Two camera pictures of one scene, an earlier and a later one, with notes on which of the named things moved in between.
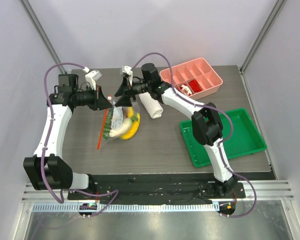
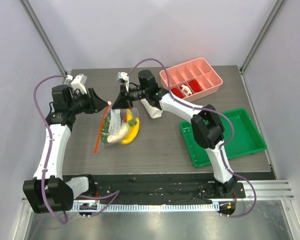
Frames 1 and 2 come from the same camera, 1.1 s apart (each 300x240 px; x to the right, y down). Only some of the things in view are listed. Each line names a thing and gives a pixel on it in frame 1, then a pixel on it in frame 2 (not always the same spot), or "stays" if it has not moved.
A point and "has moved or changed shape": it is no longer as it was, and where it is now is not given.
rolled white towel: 154,108 stays
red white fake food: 185,90 stays
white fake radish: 127,123 → 124,128
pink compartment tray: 195,78 stays
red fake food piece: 195,87 stays
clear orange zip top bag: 122,122 has moved or changed shape
